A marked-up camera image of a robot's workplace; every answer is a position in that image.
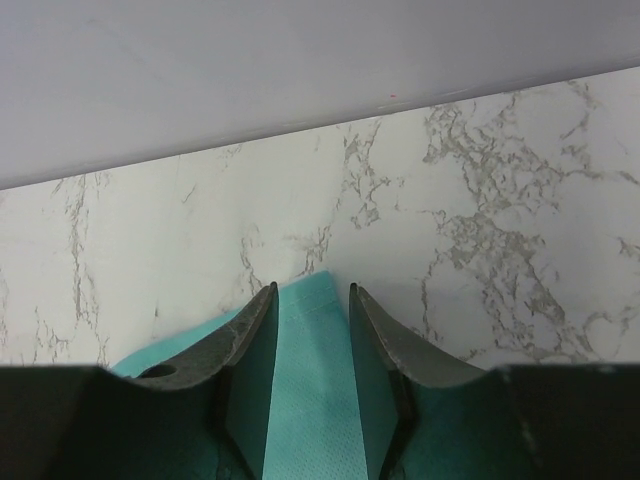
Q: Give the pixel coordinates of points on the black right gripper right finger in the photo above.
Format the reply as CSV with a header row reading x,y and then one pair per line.
x,y
428,415

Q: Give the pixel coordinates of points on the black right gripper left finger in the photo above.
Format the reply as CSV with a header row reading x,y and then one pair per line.
x,y
201,414

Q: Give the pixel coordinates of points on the teal t shirt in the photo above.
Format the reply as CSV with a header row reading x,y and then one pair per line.
x,y
332,412

